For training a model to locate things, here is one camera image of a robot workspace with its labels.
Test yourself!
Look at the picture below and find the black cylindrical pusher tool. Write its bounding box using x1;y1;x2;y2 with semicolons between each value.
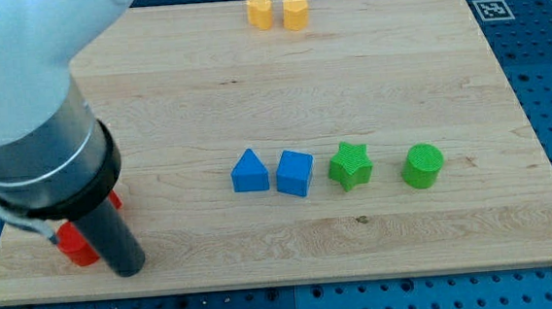
28;120;146;277

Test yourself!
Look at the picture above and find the white fiducial marker tag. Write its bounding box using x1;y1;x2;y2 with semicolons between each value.
472;0;515;23

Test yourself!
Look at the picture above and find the blue cube block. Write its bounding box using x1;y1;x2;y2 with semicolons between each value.
276;150;314;197

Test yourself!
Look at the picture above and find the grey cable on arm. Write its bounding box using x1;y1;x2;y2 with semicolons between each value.
0;188;60;250

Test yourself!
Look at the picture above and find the wooden board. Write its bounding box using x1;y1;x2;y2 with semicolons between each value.
0;0;552;306

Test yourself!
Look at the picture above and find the red block front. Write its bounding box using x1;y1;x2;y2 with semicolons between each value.
56;222;100;266

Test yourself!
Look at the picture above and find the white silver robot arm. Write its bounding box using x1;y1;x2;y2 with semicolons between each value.
0;0;146;277

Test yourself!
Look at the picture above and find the green star block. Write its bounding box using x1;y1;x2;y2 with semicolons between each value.
328;141;373;191

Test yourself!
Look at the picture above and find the yellow heart block right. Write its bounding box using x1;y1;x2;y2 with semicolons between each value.
282;0;309;31

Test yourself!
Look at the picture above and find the green cylinder block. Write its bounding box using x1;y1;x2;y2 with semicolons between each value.
401;143;444;189

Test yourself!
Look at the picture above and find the red block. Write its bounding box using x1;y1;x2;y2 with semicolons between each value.
109;190;122;210
56;222;100;266

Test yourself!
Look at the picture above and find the yellow block left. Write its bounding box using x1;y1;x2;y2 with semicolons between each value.
246;0;273;31

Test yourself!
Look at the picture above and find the blue triangle block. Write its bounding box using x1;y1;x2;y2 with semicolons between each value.
230;149;269;192

